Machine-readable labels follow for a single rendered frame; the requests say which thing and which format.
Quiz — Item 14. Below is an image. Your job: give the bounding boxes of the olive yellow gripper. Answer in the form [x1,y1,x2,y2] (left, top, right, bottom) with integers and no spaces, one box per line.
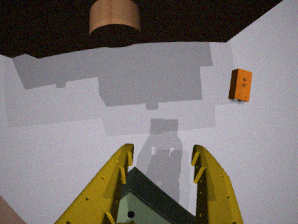
[54,143,244,224]

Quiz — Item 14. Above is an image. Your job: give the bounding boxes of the orange 9v battery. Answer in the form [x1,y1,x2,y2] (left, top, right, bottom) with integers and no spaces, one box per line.
[228,68,252,103]

